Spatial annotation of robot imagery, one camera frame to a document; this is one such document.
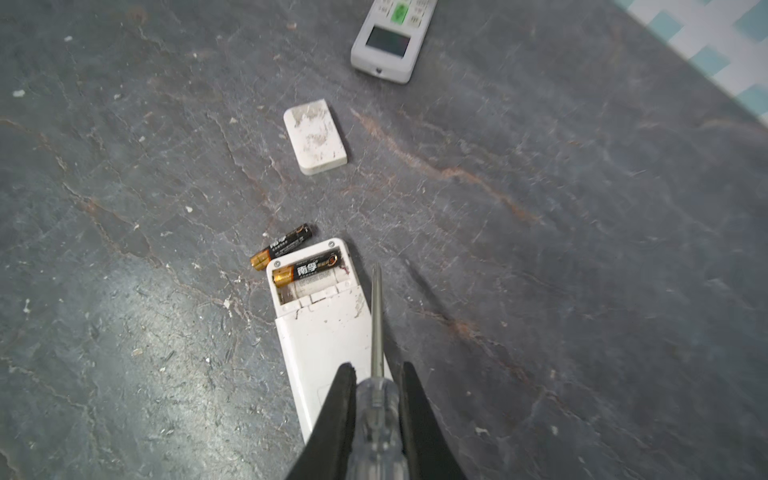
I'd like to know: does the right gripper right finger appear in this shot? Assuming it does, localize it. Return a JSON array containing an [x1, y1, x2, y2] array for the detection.
[[399, 362, 467, 480]]

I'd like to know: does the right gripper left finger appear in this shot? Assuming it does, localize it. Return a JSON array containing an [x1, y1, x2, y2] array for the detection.
[[286, 363, 357, 480]]

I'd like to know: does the clear handle screwdriver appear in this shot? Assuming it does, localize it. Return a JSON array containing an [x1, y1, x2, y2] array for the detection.
[[347, 265, 410, 480]]

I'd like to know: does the white remote control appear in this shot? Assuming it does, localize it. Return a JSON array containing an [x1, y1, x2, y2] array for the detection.
[[350, 0, 438, 85], [266, 238, 372, 441]]

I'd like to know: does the AAA battery black gold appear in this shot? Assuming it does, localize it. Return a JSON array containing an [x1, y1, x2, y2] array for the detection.
[[250, 223, 313, 271], [272, 249, 342, 288]]

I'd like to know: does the white battery cover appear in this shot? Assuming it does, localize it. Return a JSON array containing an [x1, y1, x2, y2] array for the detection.
[[283, 99, 348, 176]]

